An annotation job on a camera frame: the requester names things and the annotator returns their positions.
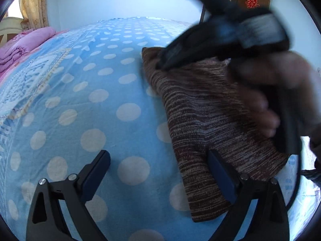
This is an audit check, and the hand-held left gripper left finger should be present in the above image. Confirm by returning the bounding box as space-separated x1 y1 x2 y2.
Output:
25 150 111 241

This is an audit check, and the yellow patterned curtain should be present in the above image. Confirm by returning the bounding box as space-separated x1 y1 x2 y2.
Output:
19 0 50 30

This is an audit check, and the pink folded blanket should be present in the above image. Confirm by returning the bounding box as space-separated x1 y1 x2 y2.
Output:
0 28 56 74

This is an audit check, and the person's right hand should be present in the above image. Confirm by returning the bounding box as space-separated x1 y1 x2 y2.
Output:
235 51 316 139

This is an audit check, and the brown knit sweater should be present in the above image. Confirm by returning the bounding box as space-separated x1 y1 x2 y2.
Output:
142 46 289 223

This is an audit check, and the cream wooden headboard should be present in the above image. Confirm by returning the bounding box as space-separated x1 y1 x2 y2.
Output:
0 17 22 45

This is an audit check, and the blue polka dot bed sheet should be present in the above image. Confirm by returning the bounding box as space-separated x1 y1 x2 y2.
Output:
0 17 317 241

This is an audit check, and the black cable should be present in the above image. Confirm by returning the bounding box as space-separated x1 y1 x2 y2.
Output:
286 141 321 209

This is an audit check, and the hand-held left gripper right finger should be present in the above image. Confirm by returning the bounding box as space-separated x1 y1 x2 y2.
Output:
207 150 291 241

